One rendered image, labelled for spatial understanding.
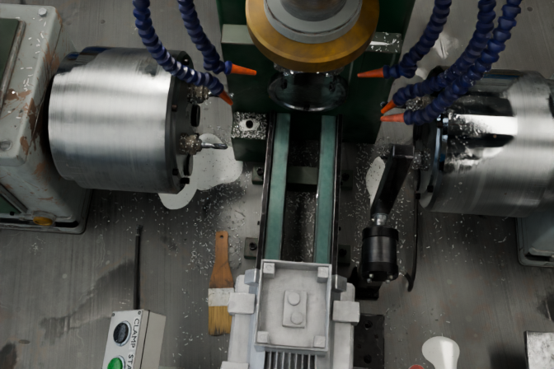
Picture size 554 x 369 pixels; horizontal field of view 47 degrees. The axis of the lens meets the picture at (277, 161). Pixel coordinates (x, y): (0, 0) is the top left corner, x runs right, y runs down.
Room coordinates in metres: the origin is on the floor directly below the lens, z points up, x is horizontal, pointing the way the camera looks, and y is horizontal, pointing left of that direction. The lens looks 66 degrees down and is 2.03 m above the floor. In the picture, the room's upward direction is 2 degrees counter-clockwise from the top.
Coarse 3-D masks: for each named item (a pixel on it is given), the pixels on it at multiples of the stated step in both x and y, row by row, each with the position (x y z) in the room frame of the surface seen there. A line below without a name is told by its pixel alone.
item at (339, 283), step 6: (246, 270) 0.25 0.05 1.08; (252, 270) 0.25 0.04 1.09; (258, 270) 0.24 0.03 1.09; (246, 276) 0.24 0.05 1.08; (252, 276) 0.24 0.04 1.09; (258, 276) 0.24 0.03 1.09; (336, 276) 0.23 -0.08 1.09; (246, 282) 0.23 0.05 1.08; (252, 282) 0.23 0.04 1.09; (258, 282) 0.23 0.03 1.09; (336, 282) 0.22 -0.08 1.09; (342, 282) 0.22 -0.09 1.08; (336, 288) 0.21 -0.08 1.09; (342, 288) 0.21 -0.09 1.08
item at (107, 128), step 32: (64, 64) 0.59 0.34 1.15; (96, 64) 0.57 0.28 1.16; (128, 64) 0.57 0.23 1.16; (192, 64) 0.64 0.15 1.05; (64, 96) 0.52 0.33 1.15; (96, 96) 0.51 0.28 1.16; (128, 96) 0.51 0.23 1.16; (160, 96) 0.51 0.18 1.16; (192, 96) 0.56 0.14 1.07; (64, 128) 0.47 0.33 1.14; (96, 128) 0.47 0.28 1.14; (128, 128) 0.46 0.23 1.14; (160, 128) 0.46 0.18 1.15; (192, 128) 0.54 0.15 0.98; (64, 160) 0.44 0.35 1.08; (96, 160) 0.43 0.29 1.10; (128, 160) 0.43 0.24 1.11; (160, 160) 0.42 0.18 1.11; (192, 160) 0.49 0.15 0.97; (160, 192) 0.41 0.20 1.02
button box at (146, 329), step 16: (112, 320) 0.19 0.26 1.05; (128, 320) 0.18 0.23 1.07; (144, 320) 0.18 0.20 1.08; (160, 320) 0.18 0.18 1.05; (112, 336) 0.16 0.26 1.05; (128, 336) 0.16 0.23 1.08; (144, 336) 0.16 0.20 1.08; (160, 336) 0.16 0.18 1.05; (112, 352) 0.14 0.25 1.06; (128, 352) 0.14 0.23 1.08; (144, 352) 0.13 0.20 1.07; (160, 352) 0.14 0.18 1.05; (128, 368) 0.11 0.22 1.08; (144, 368) 0.11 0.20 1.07
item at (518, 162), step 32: (416, 96) 0.54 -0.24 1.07; (480, 96) 0.49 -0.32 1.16; (512, 96) 0.48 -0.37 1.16; (544, 96) 0.48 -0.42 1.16; (416, 128) 0.52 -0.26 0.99; (448, 128) 0.44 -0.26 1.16; (480, 128) 0.43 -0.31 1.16; (512, 128) 0.43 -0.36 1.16; (544, 128) 0.43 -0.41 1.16; (416, 160) 0.42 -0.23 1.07; (448, 160) 0.39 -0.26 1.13; (480, 160) 0.39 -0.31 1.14; (512, 160) 0.39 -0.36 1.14; (544, 160) 0.39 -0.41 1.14; (448, 192) 0.36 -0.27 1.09; (480, 192) 0.36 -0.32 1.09; (512, 192) 0.35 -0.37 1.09; (544, 192) 0.36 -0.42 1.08
